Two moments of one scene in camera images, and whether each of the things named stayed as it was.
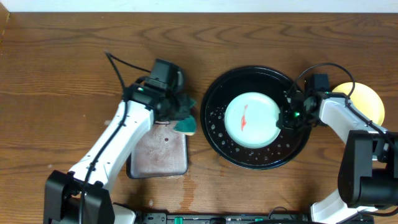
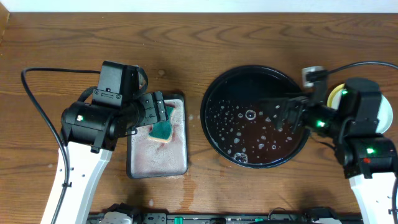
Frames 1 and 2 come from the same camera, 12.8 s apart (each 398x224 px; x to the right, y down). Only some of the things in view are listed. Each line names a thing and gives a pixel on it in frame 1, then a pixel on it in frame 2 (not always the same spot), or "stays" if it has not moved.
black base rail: (224, 218) stays
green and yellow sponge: (187, 126) -> (161, 130)
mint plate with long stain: (250, 120) -> (385, 115)
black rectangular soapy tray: (161, 152) stays
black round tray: (286, 142) stays
